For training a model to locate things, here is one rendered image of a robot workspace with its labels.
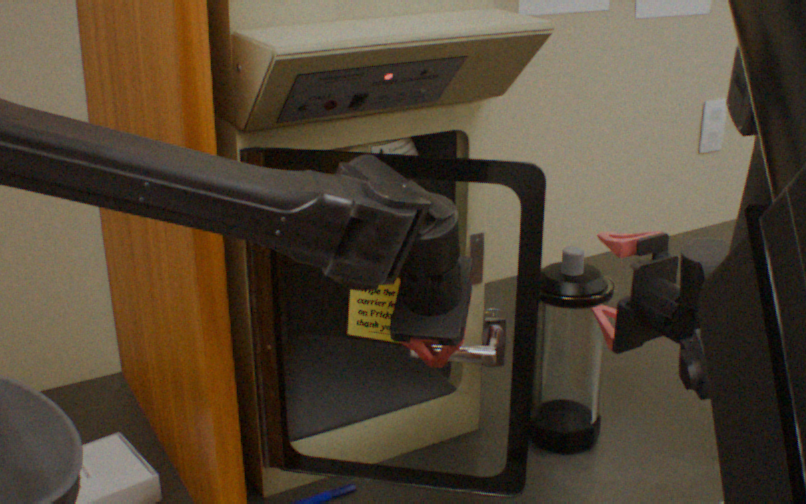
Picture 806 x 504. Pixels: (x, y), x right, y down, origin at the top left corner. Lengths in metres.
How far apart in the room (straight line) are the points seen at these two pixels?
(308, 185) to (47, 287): 0.78
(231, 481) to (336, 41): 0.48
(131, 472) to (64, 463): 0.86
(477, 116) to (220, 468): 0.50
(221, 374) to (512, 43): 0.46
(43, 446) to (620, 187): 1.67
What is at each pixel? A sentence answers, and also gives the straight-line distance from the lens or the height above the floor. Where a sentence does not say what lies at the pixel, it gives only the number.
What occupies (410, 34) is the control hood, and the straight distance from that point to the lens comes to 0.90.
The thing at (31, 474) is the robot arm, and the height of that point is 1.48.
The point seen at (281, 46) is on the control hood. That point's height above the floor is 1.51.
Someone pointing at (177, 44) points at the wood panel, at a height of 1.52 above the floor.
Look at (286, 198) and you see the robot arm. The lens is 0.69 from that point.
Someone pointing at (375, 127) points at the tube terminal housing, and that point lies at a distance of 1.03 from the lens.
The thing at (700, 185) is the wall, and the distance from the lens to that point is 2.09.
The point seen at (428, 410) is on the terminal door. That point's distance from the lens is 1.03.
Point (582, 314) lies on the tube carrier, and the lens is 1.16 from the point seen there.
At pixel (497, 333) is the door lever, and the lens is 0.97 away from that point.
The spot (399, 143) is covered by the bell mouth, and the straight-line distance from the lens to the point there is 1.09.
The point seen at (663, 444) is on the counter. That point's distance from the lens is 1.30.
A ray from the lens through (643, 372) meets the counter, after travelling 1.46.
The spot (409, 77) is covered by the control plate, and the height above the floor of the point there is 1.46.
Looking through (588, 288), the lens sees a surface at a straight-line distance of 1.15.
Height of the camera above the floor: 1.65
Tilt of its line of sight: 23 degrees down
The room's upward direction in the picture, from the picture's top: straight up
